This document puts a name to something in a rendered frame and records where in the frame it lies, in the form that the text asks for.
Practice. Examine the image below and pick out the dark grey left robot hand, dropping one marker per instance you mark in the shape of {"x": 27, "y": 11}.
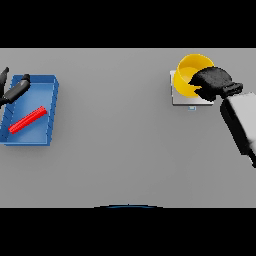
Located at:
{"x": 17, "y": 90}

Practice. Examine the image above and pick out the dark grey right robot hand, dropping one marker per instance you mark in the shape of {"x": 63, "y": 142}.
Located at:
{"x": 213, "y": 81}

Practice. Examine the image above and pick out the yellow bowl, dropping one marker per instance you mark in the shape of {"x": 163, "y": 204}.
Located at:
{"x": 188, "y": 74}

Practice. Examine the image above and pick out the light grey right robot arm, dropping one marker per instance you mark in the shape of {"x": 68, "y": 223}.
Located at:
{"x": 240, "y": 124}

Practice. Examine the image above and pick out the red beaker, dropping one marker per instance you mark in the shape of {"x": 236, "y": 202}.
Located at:
{"x": 27, "y": 119}

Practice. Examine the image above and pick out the pale square measuring scale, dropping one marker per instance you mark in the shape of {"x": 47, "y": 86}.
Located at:
{"x": 186, "y": 99}

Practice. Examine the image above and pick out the blue tray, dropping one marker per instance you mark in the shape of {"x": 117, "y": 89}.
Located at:
{"x": 31, "y": 110}

